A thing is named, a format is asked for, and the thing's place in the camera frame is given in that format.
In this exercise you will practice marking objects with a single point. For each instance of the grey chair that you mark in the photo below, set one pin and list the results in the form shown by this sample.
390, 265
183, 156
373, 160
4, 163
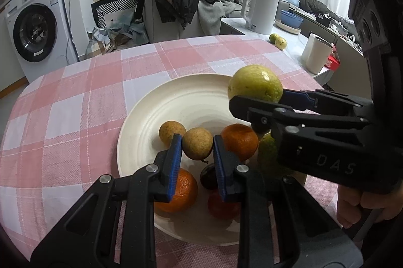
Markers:
151, 25

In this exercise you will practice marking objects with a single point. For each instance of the cream round plate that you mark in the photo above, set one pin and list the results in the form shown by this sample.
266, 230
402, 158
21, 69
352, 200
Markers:
151, 104

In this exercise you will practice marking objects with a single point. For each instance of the brown longan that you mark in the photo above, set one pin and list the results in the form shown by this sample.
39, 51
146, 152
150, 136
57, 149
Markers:
168, 131
197, 143

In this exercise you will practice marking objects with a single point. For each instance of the orange mandarin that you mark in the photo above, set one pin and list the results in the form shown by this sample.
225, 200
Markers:
185, 189
239, 142

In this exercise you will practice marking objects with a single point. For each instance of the dark purple plum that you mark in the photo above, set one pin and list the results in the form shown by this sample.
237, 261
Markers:
208, 176

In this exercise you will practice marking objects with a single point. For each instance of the white marble side table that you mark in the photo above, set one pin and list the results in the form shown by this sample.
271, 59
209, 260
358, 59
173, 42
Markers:
292, 50

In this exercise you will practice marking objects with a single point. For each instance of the grey cloth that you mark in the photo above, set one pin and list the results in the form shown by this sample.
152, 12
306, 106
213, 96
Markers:
211, 17

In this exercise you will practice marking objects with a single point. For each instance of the white cup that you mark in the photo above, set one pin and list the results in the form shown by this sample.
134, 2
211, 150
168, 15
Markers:
316, 54

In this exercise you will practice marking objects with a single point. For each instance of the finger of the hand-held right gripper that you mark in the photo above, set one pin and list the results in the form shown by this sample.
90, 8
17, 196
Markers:
242, 106
296, 98

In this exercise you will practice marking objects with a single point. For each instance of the pile of bags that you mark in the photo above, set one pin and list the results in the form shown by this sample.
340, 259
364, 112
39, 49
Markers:
110, 38

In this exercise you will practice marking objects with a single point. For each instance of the blue bowls stack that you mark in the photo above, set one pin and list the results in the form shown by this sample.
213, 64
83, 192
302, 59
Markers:
291, 18

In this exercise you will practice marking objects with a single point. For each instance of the white plate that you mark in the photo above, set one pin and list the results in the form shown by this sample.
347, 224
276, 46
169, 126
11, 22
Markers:
283, 28

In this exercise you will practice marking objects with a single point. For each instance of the person's right hand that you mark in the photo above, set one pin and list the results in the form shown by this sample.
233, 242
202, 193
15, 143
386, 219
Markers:
348, 205

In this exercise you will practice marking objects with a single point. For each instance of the white electric kettle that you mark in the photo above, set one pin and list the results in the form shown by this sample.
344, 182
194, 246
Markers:
264, 11

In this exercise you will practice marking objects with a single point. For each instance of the beige cabinet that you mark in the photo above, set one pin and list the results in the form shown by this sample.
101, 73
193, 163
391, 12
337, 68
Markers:
349, 66

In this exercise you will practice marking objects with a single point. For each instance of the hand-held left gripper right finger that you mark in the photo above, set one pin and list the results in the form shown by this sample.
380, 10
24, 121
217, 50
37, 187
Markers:
220, 170

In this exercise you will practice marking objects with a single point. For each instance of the pink plaid tablecloth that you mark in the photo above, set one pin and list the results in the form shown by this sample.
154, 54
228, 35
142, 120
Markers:
63, 117

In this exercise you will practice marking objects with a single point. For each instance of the yellow green lemon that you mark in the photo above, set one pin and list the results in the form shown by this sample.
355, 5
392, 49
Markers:
255, 82
267, 154

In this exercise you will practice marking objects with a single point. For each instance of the yellow green lime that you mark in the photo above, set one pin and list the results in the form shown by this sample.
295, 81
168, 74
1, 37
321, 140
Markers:
280, 43

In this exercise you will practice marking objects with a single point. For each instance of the white washing machine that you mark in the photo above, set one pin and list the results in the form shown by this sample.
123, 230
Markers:
47, 66

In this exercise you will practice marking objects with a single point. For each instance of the dark coat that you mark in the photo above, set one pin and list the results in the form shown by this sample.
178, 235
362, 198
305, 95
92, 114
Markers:
314, 6

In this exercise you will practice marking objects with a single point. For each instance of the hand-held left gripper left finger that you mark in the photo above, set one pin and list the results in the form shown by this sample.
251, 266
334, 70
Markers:
174, 167

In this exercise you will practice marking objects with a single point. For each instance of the red tomato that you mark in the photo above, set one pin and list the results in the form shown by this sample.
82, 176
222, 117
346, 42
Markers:
220, 208

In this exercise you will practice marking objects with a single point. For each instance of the red box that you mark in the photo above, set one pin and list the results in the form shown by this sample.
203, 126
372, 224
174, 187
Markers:
333, 61

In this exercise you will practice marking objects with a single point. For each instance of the black white patterned bag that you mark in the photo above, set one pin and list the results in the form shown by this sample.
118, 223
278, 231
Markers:
113, 8

